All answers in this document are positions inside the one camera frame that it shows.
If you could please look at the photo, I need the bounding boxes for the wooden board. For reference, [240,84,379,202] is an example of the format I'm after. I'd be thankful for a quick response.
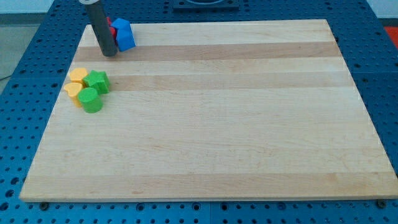
[20,19,397,203]

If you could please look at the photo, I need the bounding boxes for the green star block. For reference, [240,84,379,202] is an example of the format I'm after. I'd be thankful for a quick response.
[83,70,110,95]

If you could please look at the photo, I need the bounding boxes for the yellow hexagon block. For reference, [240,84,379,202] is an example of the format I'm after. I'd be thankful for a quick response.
[69,67,88,87]

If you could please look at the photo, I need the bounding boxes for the green cylinder block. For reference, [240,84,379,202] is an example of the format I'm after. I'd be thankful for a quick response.
[78,87,103,113]

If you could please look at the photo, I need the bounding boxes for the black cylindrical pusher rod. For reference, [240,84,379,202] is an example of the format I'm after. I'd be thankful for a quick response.
[79,0,118,57]

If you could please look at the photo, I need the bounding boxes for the yellow heart block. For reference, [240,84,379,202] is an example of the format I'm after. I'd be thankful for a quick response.
[63,82,83,108]

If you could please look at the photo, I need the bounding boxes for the blue cube block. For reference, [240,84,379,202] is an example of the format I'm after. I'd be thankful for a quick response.
[116,29,136,52]

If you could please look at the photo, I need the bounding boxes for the blue pentagon block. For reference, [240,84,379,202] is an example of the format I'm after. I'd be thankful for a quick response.
[111,18,131,32]

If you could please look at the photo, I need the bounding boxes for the red block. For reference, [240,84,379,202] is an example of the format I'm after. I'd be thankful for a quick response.
[106,17,118,45]

